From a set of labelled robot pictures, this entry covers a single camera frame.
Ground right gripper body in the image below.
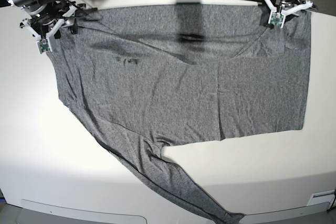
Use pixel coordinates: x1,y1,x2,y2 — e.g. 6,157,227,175
6,0,86,41

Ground grey long-sleeve T-shirt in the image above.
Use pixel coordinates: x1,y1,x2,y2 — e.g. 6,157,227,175
48,4,311,223

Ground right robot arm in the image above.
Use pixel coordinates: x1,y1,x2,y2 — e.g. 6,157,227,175
5,0,84,41

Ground white label plate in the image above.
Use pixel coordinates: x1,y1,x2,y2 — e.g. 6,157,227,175
307,190,335,207

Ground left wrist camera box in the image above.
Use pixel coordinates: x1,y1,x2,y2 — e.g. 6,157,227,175
268,10,286,28

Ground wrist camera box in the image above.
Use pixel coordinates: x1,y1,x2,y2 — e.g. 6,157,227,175
36,38,55,54
268,10,286,28

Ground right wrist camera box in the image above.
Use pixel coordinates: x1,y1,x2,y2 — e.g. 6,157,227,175
36,38,55,54

